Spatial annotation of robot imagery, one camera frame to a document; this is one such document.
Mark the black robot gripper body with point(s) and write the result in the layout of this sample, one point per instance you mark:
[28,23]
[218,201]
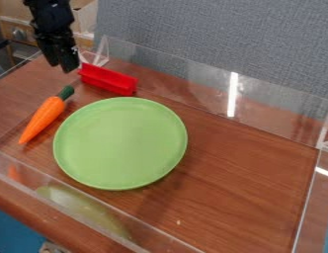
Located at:
[52,19]

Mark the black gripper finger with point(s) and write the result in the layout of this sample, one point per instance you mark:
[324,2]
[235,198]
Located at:
[68,53]
[48,48]

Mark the orange toy carrot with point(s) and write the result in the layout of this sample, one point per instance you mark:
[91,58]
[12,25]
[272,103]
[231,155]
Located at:
[47,114]

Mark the cardboard box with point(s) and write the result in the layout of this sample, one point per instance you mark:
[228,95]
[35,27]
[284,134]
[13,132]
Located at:
[14,11]

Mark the red plastic block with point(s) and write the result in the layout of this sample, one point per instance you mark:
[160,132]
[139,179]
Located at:
[108,79]

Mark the wooden shelf unit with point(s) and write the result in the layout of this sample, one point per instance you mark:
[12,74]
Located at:
[18,31]

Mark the green round plate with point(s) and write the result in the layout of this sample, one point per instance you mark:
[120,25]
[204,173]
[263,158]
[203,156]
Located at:
[120,143]

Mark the clear acrylic tray enclosure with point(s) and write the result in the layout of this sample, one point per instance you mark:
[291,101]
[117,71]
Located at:
[248,193]

